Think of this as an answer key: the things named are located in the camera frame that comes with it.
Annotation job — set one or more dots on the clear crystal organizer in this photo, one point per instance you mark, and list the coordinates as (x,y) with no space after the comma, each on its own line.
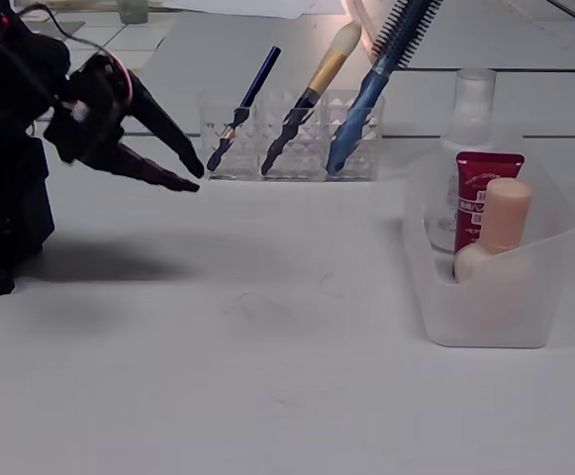
(247,165)

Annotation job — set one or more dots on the clear spray bottle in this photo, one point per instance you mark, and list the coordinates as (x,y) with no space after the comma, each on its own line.
(475,99)

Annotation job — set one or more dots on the translucent white plastic bin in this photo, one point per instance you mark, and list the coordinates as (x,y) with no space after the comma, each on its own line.
(490,316)

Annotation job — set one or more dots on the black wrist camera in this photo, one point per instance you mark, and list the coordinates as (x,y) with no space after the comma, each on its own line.
(69,141)

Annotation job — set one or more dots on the blue round hairbrush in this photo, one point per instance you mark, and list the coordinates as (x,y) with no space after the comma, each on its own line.
(373,84)

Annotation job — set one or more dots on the dark blue eyeliner pencil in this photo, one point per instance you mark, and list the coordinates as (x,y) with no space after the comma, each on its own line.
(262,74)

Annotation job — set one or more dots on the gold ferrule makeup brush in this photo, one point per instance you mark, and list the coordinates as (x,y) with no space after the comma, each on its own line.
(334,59)

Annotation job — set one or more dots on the pink bottle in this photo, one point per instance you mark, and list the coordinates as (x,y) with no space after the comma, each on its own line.
(507,213)

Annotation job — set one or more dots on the greenish glass jar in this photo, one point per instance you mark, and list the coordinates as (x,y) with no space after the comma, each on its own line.
(132,11)

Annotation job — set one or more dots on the translucent pink tube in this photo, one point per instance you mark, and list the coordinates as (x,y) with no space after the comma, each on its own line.
(366,34)

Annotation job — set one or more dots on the red hand cream tube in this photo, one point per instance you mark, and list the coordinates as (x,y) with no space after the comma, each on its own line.
(475,173)

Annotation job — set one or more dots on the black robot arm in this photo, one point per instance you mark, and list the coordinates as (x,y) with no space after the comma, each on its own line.
(0,173)

